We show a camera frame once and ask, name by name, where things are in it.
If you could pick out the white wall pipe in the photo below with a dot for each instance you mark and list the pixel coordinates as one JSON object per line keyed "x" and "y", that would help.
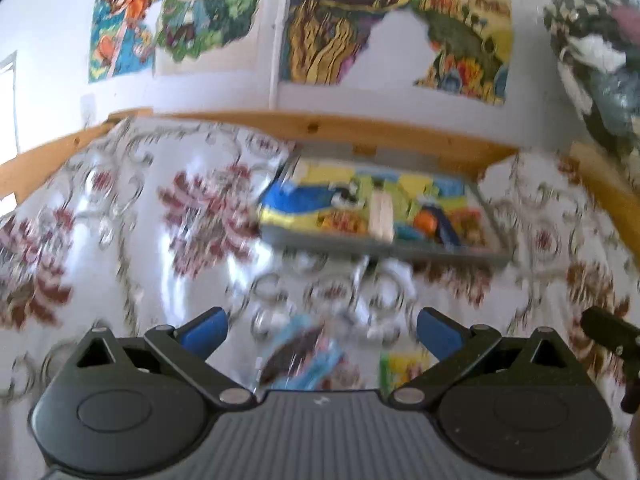
{"x": 278, "y": 26}

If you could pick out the wooden bed headboard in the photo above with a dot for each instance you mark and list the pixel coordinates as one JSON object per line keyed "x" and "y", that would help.
{"x": 469, "y": 154}

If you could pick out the grey shallow tray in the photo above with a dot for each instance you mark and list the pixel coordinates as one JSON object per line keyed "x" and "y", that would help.
{"x": 499, "y": 253}

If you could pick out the colourful drawing tray liner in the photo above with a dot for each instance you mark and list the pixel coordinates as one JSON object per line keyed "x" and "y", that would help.
{"x": 326, "y": 197}

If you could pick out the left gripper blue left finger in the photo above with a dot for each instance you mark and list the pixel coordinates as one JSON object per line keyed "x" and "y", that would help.
{"x": 184, "y": 351}

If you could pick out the white rice cracker pack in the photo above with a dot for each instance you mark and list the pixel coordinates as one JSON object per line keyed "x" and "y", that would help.
{"x": 381, "y": 216}

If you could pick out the yellow snack packet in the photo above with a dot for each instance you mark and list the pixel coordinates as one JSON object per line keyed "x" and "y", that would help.
{"x": 395, "y": 369}

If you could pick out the orange haired cartoon drawing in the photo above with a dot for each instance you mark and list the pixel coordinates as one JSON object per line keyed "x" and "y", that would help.
{"x": 122, "y": 38}

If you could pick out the landscape fields painting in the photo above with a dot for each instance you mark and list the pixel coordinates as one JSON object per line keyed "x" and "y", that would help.
{"x": 472, "y": 42}

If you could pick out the blond cartoon child drawing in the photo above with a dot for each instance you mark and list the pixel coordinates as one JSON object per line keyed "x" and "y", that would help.
{"x": 206, "y": 36}

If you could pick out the blue wrapper snack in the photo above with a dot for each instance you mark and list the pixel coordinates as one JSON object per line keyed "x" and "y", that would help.
{"x": 444, "y": 236}

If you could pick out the blue octopus candy bag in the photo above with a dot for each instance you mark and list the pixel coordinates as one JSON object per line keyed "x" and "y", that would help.
{"x": 301, "y": 357}

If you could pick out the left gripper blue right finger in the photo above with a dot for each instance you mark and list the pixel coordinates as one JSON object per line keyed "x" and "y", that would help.
{"x": 458, "y": 350}

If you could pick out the swirly night sky painting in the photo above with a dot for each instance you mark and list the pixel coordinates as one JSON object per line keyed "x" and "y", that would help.
{"x": 322, "y": 39}

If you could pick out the golden orange snack packet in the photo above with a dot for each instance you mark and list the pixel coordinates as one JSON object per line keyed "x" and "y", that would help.
{"x": 343, "y": 221}

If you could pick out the orange round snack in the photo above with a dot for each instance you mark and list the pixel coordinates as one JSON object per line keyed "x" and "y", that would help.
{"x": 426, "y": 222}

